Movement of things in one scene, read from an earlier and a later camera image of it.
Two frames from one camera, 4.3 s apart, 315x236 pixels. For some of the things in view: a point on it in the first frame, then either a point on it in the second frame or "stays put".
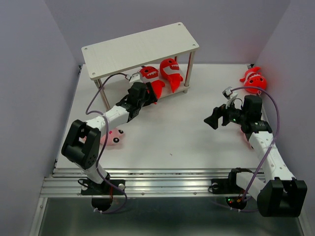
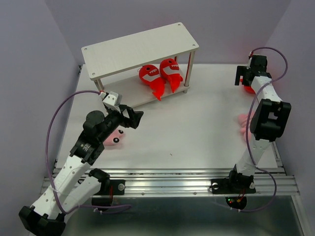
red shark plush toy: [150, 75] stays put
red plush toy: [170, 69] stays put
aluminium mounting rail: [155, 181] stays put
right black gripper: [218, 112] to [241, 71]
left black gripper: [150, 98] to [133, 121]
